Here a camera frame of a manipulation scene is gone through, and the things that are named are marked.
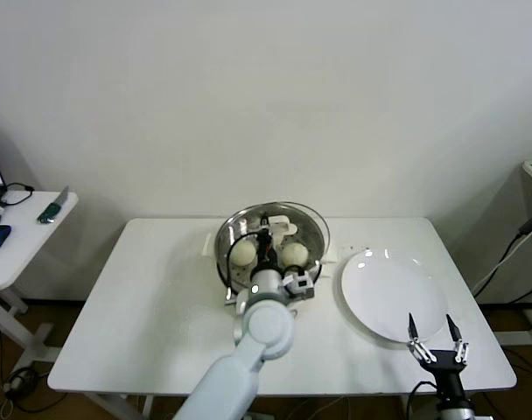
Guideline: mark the white round plate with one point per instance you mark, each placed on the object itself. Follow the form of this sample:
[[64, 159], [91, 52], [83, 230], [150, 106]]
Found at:
[[380, 297]]

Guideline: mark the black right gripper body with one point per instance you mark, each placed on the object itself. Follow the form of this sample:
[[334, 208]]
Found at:
[[447, 369]]

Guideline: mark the white floor plug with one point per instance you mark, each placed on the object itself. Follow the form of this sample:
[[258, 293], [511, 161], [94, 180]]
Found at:
[[13, 384]]

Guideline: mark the white metal floor frame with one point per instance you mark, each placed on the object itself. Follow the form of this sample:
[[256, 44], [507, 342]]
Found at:
[[522, 338]]

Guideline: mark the white side table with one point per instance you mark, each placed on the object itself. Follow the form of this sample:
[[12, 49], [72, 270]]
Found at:
[[30, 245]]

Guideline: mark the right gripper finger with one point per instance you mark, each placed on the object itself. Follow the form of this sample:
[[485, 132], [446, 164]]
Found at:
[[421, 350], [462, 352]]

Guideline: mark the stainless steel steamer basket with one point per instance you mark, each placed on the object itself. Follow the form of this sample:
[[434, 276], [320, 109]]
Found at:
[[221, 238]]

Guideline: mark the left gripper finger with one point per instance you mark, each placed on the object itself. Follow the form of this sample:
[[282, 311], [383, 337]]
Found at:
[[272, 238], [264, 222]]

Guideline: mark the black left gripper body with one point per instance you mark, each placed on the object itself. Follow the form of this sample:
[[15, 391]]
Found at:
[[266, 258]]

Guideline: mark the black power adapter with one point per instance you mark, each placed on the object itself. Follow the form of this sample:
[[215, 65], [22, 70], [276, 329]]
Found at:
[[528, 224]]

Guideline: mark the white steamed baozi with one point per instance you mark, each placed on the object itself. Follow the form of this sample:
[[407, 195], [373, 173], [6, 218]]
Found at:
[[295, 254], [242, 253]]

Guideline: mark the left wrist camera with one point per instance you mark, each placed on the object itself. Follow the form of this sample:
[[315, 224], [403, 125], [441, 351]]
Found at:
[[298, 286]]

